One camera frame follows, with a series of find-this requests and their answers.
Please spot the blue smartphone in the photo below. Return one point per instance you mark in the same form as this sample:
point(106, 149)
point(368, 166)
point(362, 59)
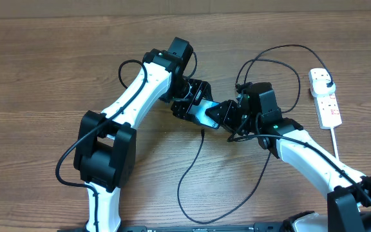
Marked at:
point(201, 116)

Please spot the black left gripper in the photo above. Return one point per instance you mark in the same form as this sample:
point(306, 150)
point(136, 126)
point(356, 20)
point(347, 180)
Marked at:
point(200, 86)

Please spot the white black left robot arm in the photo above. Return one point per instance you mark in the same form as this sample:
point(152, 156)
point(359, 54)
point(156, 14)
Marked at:
point(106, 145)

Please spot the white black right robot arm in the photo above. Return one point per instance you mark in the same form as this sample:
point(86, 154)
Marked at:
point(347, 191)

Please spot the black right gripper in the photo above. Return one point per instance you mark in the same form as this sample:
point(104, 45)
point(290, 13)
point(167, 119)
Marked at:
point(222, 116)

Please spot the white power strip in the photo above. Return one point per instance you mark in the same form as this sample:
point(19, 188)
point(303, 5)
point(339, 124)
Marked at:
point(327, 108)

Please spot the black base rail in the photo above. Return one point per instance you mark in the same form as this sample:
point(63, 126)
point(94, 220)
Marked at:
point(256, 227)

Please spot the white charger adapter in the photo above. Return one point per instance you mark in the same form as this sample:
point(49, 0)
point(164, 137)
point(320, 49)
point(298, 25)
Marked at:
point(319, 88)

